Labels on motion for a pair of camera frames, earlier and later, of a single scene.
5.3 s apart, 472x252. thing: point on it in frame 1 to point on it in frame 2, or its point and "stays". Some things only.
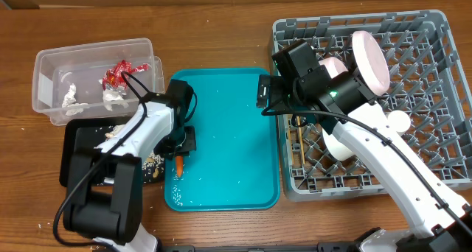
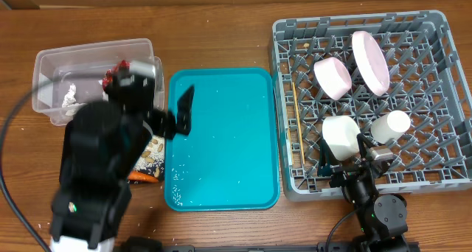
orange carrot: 179,166 to 140,175
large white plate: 372,62 stays
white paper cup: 399,121 stays
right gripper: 279,99 to 324,169
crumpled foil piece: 69,103 stays
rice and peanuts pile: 153,166 stays
